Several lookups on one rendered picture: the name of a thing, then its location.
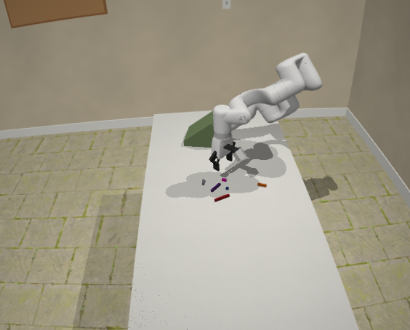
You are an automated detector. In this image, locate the purple rod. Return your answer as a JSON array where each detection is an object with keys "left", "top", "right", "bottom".
[{"left": 211, "top": 183, "right": 221, "bottom": 192}]

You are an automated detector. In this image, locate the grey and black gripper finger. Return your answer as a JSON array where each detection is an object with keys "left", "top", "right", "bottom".
[
  {"left": 226, "top": 141, "right": 236, "bottom": 161},
  {"left": 209, "top": 151, "right": 220, "bottom": 171}
]

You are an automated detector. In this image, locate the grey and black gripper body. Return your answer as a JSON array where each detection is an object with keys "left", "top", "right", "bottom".
[{"left": 212, "top": 134, "right": 233, "bottom": 159}]

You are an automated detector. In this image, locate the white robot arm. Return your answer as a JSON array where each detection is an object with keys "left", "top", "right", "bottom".
[{"left": 213, "top": 53, "right": 322, "bottom": 140}]

